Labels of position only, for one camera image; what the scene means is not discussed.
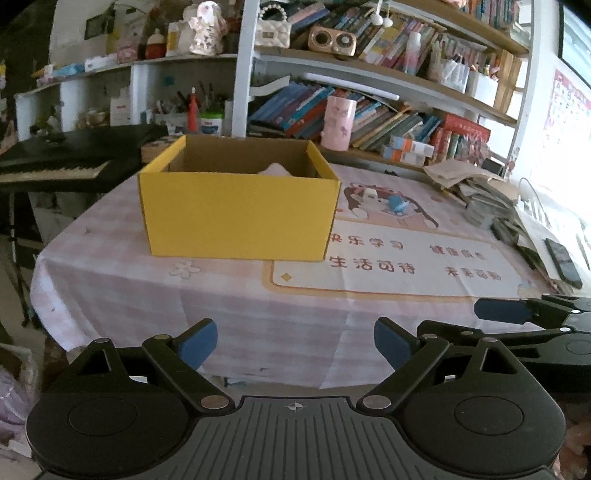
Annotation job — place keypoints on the pink wall poster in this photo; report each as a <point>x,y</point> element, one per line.
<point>572,115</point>

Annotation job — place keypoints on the white jar blue label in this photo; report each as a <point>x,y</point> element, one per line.
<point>211,124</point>

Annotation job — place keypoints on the stack of small white boxes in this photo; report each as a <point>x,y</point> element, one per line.
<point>408,150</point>

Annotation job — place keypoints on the person's right forearm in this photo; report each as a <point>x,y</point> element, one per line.
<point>579,438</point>

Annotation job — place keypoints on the checkered board box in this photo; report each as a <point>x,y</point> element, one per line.
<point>154,151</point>

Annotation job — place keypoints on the white shelf unit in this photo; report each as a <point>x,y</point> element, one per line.
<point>143,78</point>

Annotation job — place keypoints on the red round bottle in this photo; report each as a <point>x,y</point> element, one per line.
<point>156,46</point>

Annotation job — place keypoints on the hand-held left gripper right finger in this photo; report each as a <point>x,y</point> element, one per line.
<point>392,344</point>

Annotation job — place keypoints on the yellow cardboard box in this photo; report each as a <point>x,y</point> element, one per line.
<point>235,217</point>

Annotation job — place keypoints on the black framed screen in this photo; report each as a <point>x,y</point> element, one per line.
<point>577,41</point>

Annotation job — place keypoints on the pile of papers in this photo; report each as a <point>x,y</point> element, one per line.
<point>480,194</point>

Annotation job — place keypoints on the red glue bottle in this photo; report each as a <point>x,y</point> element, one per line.
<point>192,113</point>

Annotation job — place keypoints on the black smartphone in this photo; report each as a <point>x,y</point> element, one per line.
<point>563,263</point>

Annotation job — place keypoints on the wooden retro speaker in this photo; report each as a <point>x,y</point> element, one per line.
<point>331,41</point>

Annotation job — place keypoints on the white paper bag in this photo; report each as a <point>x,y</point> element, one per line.
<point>455,77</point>

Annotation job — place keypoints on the upright row of books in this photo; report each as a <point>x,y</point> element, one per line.
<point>369,34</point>

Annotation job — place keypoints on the flat white box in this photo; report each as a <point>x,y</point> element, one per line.
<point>100,62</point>

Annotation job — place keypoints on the white astronaut figurine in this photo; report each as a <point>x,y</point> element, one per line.
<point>207,27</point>

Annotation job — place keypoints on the pink checked cloth desktop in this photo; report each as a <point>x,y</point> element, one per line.
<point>184,314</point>

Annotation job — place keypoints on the leaning row of books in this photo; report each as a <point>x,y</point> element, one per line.
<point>295,110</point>

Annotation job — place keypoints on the small pink box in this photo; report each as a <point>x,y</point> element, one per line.
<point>127,51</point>

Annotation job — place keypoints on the white bottle red label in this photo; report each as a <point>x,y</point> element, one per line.
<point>120,110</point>

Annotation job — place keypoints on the black picture frame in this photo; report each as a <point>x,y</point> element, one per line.
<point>99,26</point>

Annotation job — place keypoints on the white quilted handbag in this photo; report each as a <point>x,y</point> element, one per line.
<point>273,30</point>

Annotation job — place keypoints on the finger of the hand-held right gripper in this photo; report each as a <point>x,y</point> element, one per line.
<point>503,310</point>
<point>554,344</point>

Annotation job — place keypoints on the black keyboard piano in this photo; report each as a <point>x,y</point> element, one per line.
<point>69,152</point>

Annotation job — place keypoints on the white storage box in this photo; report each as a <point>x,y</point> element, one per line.
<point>482,88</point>

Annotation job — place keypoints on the blue tissue pack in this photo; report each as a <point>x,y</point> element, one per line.
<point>68,70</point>

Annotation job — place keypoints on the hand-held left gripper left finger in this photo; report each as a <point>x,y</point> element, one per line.
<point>199,344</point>

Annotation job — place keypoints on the pen holder with pens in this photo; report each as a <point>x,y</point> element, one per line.
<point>171,115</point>

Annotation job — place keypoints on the white yellow carton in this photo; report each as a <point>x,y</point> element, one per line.
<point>178,39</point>

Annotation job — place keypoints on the red book box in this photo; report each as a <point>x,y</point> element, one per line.
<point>461,138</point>

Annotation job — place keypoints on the pink printed tumbler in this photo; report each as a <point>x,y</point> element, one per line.
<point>338,124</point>

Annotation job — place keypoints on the black keyboard stand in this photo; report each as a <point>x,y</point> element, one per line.
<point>23,258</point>

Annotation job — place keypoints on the row of dark books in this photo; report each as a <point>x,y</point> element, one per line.
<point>489,11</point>

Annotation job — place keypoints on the white frame wooden bookshelf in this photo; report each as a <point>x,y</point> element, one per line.
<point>242,69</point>

